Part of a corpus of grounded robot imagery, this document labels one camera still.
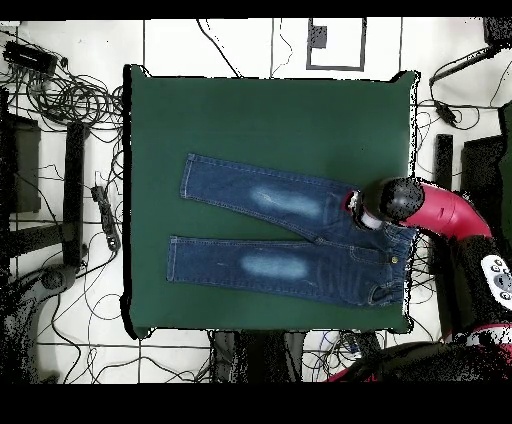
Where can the dark green table cloth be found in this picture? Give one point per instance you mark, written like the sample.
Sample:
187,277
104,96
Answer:
240,112

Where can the dark flat panel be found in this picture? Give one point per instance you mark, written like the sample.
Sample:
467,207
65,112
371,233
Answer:
482,168
26,168

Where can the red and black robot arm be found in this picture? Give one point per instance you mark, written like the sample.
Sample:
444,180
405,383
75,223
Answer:
448,212

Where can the blue denim jeans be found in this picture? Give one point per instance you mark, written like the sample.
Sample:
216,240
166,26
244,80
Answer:
280,272

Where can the black corner box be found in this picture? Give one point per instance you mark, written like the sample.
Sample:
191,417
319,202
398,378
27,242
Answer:
498,32

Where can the black power strip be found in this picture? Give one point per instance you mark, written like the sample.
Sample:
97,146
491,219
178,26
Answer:
106,218
368,344

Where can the grey square floor frame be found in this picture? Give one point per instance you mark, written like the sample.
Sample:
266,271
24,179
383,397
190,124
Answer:
363,44

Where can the small grey square patch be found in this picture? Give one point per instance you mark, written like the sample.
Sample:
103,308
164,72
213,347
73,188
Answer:
318,36

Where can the black power brick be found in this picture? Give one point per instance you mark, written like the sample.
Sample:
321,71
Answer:
446,112

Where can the black stand leg bar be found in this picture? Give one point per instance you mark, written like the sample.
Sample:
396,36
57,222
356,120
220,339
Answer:
74,192
444,160

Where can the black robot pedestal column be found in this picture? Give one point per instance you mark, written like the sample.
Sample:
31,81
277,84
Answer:
260,356

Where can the black rod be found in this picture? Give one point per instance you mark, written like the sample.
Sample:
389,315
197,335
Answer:
460,66

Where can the black round stand base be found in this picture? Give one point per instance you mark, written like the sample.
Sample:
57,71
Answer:
54,278

